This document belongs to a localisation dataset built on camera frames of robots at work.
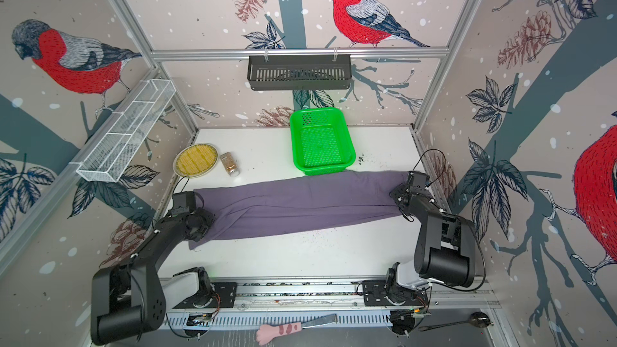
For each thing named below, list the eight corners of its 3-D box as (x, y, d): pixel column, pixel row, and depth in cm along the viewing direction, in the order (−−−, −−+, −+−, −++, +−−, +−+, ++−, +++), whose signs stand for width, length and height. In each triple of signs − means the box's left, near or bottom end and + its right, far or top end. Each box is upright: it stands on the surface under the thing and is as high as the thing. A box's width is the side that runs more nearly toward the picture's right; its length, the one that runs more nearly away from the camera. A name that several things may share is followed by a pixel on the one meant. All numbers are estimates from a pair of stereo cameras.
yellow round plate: (168, 177, 105) (165, 174, 103) (183, 145, 117) (181, 142, 115) (211, 177, 105) (210, 174, 103) (222, 145, 117) (221, 142, 115)
